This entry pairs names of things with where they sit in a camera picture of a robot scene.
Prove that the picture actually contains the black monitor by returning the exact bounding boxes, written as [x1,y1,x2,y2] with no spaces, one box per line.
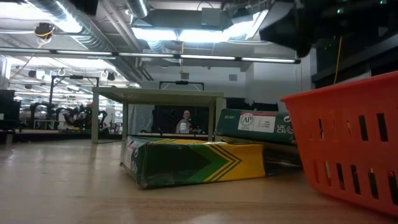
[0,89,21,131]

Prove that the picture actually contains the small black frame with camera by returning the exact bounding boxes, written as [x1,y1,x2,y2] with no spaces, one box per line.
[159,80,205,91]

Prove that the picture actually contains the black background monitors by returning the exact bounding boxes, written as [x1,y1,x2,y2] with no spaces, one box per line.
[226,97,279,112]

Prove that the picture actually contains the person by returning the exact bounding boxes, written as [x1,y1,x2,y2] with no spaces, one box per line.
[175,109,196,135]

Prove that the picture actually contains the black rail with light strips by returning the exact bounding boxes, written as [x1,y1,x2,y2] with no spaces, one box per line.
[0,47,302,65]

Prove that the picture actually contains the orange plastic basket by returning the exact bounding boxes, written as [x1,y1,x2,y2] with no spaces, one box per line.
[279,70,398,217]

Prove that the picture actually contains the green perforated metal shelf riser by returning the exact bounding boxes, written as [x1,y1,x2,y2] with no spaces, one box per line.
[91,86,227,145]

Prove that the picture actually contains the black cable reel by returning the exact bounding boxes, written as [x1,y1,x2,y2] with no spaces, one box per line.
[34,22,57,40]

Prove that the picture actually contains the black background robot arms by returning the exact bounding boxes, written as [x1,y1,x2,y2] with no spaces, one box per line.
[27,102,109,131]

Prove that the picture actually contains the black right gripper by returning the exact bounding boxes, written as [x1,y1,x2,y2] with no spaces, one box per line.
[259,7,315,58]

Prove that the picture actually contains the black background rig frame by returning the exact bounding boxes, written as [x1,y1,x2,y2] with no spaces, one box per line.
[48,74,100,130]

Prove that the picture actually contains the black aluminium rig frame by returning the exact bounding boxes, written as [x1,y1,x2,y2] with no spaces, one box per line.
[0,130,215,144]

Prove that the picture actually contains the grey cover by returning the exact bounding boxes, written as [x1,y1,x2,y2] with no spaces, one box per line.
[127,104,155,136]

